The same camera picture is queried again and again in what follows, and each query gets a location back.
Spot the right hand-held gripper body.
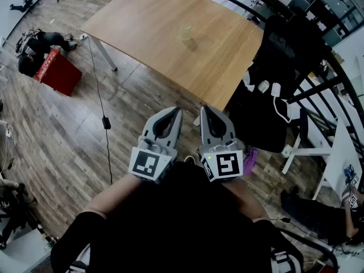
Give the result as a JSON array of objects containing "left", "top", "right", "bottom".
[{"left": 198, "top": 139, "right": 245, "bottom": 183}]

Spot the white desk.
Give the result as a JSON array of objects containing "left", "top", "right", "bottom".
[{"left": 280, "top": 117, "right": 363, "bottom": 201}]

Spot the purple cloth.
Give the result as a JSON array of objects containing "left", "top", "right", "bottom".
[{"left": 242, "top": 147, "right": 259, "bottom": 176}]

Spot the red box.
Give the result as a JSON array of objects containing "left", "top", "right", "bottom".
[{"left": 34, "top": 49, "right": 83, "bottom": 97}]

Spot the black office chair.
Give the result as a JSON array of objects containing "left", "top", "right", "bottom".
[{"left": 227, "top": 14, "right": 328, "bottom": 154}]

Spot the person's left forearm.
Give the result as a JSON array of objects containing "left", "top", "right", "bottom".
[{"left": 84, "top": 173, "right": 144, "bottom": 218}]

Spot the person's black clothing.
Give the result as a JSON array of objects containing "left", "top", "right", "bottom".
[{"left": 50, "top": 160, "right": 304, "bottom": 273}]

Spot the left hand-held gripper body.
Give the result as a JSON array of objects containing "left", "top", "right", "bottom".
[{"left": 129, "top": 138, "right": 179, "bottom": 185}]

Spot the long black floor cable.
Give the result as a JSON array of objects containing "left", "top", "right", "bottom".
[{"left": 86, "top": 36, "right": 114, "bottom": 185}]

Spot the person's right forearm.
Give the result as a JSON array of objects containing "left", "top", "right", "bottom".
[{"left": 224, "top": 177, "right": 267, "bottom": 224}]

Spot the clear yellowish plastic cup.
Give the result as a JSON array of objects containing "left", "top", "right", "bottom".
[{"left": 178, "top": 24, "right": 193, "bottom": 42}]

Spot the white charger with cable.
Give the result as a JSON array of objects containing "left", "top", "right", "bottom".
[{"left": 270, "top": 82, "right": 293, "bottom": 124}]

